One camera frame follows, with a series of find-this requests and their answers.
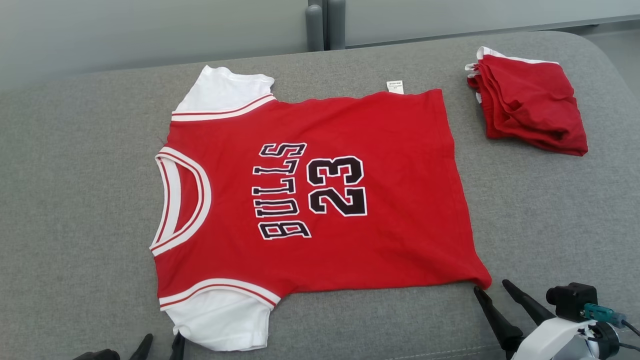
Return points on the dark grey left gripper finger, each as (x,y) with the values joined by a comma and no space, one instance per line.
(142,351)
(177,350)

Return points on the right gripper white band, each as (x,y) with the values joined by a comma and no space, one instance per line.
(555,342)

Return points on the red Bulls jersey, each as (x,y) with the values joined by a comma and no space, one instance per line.
(400,200)

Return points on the red shorts with white trim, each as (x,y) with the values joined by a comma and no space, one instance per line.
(530,100)

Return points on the grey fabric sofa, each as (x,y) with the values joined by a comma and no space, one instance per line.
(75,200)

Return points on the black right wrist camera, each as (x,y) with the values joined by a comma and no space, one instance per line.
(572,300)

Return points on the grey metal partition base rail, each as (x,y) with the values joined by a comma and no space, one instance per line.
(500,29)

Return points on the grey metal partition post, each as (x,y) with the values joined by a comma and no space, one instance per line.
(315,30)
(336,27)

